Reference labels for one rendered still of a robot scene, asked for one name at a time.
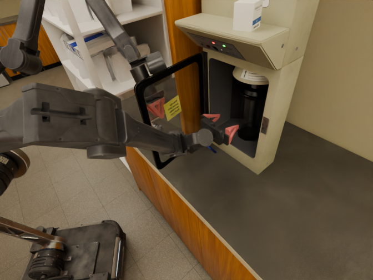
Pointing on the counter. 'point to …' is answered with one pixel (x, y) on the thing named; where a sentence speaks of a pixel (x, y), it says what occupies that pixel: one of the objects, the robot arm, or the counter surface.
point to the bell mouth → (249, 76)
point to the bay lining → (223, 91)
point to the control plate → (217, 45)
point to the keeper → (265, 125)
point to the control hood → (241, 38)
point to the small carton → (247, 15)
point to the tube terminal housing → (302, 7)
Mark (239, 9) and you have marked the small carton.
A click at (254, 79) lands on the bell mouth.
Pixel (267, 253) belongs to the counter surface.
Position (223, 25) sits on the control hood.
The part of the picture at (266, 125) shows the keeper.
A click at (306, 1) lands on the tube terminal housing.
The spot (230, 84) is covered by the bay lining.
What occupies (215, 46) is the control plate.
